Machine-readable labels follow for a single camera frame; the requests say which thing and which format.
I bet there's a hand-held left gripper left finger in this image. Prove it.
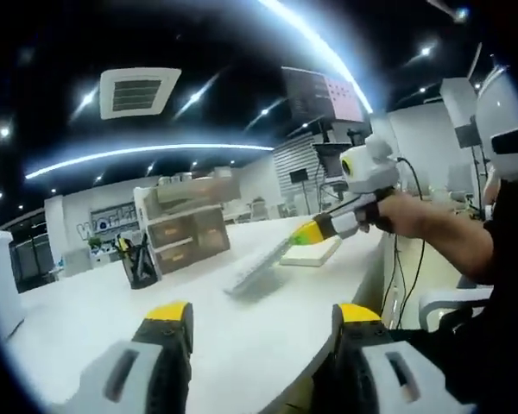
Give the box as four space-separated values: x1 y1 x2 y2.
66 300 195 414

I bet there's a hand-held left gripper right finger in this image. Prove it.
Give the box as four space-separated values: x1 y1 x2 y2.
312 302 477 414

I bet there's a thick white note pad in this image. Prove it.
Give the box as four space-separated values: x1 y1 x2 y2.
279 235 343 268

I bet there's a white desk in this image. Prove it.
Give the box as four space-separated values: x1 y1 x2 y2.
6 215 392 414

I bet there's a person's right hand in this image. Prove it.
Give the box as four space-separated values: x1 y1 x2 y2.
356 189 415 236

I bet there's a dark screen monitor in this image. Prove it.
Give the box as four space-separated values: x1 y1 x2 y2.
312 141 350 173

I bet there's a white office chair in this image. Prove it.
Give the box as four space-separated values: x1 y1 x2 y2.
418 287 496 334

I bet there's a hanging dark display panel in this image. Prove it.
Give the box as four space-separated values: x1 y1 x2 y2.
281 66 369 125

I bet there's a black mesh pen holder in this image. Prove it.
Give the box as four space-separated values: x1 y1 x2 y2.
119 235 159 290

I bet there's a long ceiling light strip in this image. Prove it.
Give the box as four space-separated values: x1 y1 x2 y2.
257 0 376 114
24 143 276 181

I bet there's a group of ceiling spotlights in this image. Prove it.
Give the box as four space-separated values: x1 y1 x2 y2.
0 6 467 182

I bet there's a person's black clothing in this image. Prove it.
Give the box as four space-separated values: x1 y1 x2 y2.
383 176 518 414

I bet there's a plastic drawer cabinet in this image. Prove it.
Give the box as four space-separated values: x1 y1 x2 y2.
133 174 243 276

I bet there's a translucent white storage box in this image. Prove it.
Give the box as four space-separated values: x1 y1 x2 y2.
0 228 27 342

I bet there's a ceiling air vent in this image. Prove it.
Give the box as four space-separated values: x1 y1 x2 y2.
98 66 182 121

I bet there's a black cable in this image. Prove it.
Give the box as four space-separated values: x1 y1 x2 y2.
379 157 428 331

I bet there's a blue wall lettering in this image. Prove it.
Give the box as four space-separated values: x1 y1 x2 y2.
75 210 142 242

